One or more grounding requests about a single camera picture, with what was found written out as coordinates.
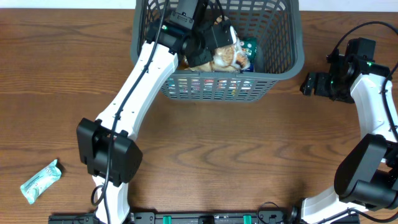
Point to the green Nescafe coffee bag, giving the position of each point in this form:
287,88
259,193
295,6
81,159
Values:
249,47

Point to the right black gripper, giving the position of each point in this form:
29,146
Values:
310,84

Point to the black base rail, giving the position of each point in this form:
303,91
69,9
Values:
264,216

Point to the grey plastic basket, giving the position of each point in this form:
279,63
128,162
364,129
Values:
276,27

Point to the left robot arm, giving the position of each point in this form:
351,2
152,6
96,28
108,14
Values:
107,145

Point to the colourful tissue pack strip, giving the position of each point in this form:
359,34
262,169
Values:
205,85

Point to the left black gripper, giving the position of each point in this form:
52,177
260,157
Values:
202,57

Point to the brown snack pouch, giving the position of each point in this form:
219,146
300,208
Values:
225,59

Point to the light blue wipes packet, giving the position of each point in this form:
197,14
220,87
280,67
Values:
40,182

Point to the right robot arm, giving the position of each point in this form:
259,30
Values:
366,180

